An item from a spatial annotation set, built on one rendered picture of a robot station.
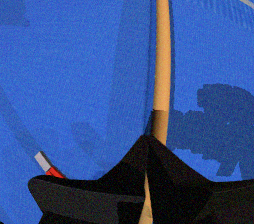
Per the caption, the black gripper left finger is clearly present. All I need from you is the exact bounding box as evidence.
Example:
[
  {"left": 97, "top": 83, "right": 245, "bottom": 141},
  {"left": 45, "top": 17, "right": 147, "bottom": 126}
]
[{"left": 27, "top": 134, "right": 149, "bottom": 224}]

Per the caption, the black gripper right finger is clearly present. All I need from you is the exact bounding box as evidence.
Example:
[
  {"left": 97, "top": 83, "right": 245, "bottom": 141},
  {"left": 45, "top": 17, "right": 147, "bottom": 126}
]
[{"left": 146, "top": 134, "right": 254, "bottom": 224}]

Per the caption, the orange long-handled scraper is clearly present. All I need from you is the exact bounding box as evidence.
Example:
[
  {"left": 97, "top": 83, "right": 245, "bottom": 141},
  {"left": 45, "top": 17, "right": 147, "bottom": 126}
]
[{"left": 138, "top": 0, "right": 171, "bottom": 224}]

